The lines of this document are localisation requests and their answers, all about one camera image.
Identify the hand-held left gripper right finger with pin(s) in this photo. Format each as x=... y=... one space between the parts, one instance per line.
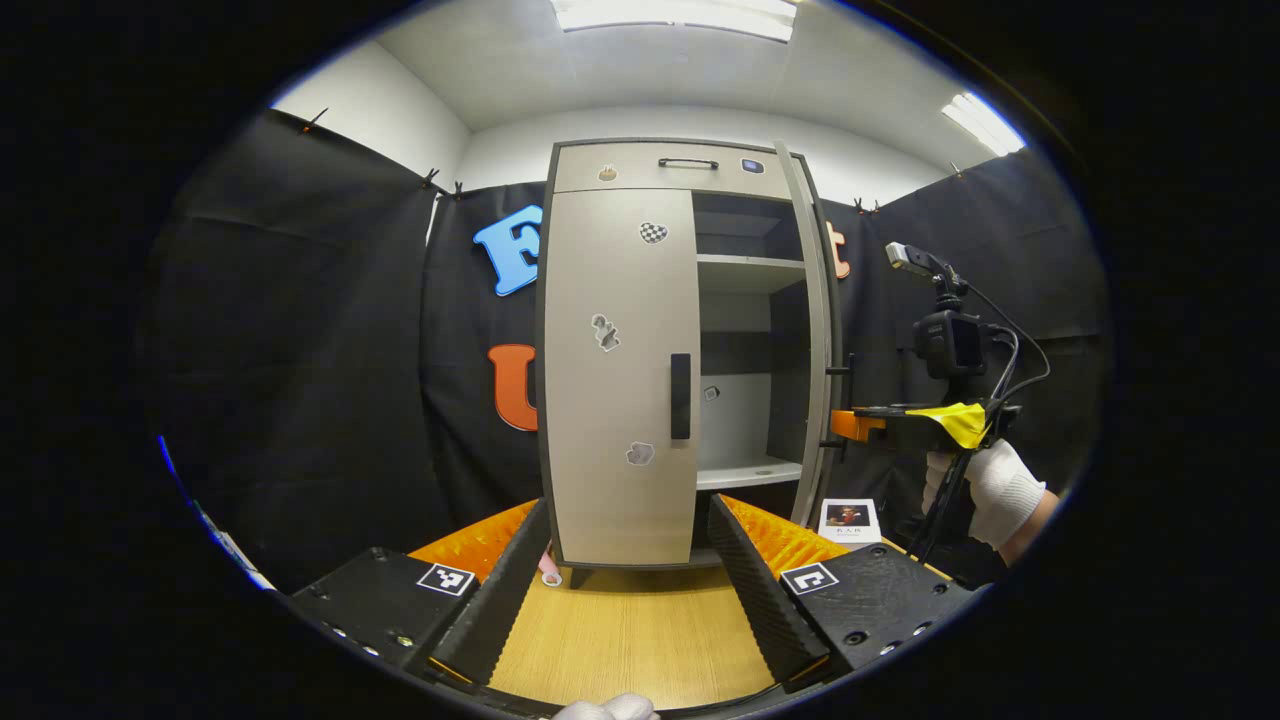
x=760 y=590

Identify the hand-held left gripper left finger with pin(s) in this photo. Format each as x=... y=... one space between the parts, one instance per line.
x=505 y=590

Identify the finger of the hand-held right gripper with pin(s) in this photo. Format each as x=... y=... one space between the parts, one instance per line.
x=858 y=425

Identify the beige shoe cabinet door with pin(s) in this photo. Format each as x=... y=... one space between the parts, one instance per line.
x=815 y=300
x=610 y=400

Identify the beige double-door shoe cabinet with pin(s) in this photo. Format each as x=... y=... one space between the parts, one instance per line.
x=750 y=272

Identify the small pink tag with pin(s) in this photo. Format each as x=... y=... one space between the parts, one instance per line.
x=549 y=568

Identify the white portrait book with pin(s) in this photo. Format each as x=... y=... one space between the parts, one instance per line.
x=850 y=522

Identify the long ceiling light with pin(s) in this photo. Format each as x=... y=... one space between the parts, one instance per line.
x=675 y=15
x=982 y=122

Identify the black backdrop cloth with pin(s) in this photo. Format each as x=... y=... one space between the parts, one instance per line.
x=300 y=350

